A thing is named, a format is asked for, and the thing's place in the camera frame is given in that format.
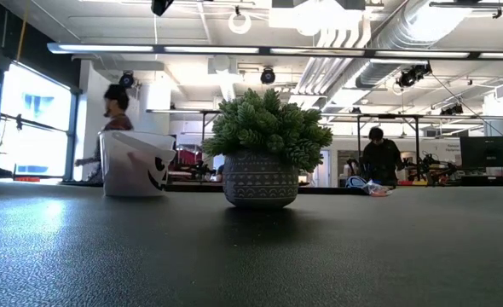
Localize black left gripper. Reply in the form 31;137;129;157
150;0;176;18

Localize long ceiling light bar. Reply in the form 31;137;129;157
46;41;503;61

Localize person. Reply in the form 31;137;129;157
361;126;405;188
74;83;136;184

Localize green spiky artificial plant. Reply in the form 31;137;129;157
200;87;334;210

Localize white plastic bucket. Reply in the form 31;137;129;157
98;130;178;198

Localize large bright window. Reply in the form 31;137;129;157
0;63;80;182

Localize white ceiling pipes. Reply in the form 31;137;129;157
296;16;374;97

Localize black ceiling spotlight cluster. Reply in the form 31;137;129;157
395;62;433;90

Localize black table mat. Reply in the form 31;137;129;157
0;181;503;307

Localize colourful snack bag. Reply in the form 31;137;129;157
361;179;394;198

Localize black computer monitor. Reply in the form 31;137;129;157
459;135;503;170

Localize white ring ceiling fixture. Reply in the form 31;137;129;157
228;10;252;36

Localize black metal frame rig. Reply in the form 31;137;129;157
199;109;227;148
356;113;425;184

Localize yellow hanging strap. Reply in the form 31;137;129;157
15;8;30;63

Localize black aluminium table frame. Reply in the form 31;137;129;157
165;182;366;196

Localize silver ventilation duct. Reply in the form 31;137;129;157
356;0;474;90

